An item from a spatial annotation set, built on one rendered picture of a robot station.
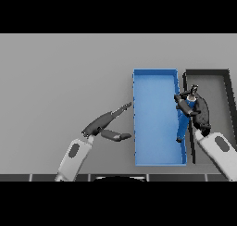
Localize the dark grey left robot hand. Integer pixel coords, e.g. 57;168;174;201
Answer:
81;101;133;143

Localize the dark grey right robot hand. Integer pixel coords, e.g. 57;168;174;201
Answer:
173;90;212;137

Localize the blue pipe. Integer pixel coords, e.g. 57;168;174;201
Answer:
175;84;199;144

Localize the dark grey bin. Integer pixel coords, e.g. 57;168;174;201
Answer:
181;69;237;165

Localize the blue bin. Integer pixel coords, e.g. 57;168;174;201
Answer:
132;68;188;167

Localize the dark strip with pale lines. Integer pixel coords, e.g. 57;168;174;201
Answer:
0;173;226;182

